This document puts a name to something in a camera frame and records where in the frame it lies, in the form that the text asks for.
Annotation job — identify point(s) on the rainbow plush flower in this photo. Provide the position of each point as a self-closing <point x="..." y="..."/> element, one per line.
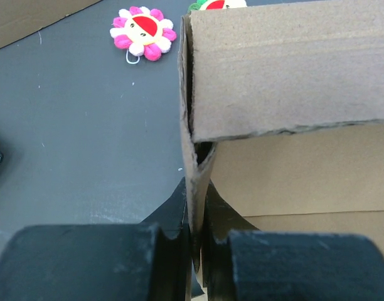
<point x="202" y="5"/>

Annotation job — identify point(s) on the pink plush flower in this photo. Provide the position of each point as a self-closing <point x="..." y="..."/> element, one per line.
<point x="142" y="32"/>

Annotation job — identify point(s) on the closed brown cardboard box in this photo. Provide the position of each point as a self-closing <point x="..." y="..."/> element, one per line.
<point x="21" y="18"/>

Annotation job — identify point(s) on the brown cardboard box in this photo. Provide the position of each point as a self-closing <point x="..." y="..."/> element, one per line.
<point x="282" y="110"/>
<point x="21" y="18"/>

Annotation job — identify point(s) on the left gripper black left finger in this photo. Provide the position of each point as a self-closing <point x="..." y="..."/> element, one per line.
<point x="144" y="261"/>

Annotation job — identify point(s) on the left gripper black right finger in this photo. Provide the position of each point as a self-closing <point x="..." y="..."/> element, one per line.
<point x="241" y="262"/>

